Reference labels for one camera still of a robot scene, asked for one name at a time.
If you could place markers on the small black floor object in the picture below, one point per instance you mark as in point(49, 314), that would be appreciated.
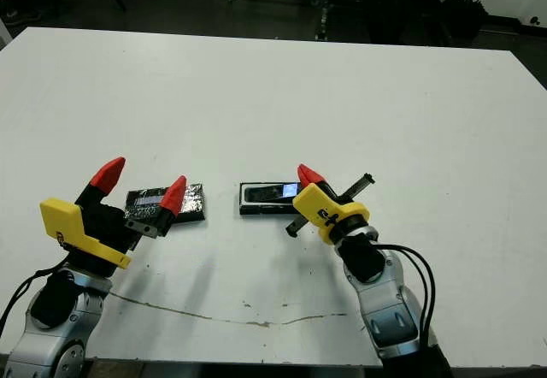
point(534, 19)

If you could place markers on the black box base white lining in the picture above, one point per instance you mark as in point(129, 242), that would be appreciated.
point(260, 211)

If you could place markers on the glossy black box lid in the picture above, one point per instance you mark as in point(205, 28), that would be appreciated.
point(192, 198)

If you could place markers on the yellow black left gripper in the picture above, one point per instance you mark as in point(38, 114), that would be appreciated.
point(68, 224)

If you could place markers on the black bag with stick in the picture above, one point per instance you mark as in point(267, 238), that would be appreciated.
point(463, 10)

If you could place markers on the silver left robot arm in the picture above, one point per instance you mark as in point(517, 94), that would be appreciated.
point(55, 352)

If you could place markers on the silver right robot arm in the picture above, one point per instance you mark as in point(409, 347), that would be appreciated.
point(384, 305)

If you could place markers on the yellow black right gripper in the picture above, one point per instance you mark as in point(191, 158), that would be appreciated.
point(325, 215)

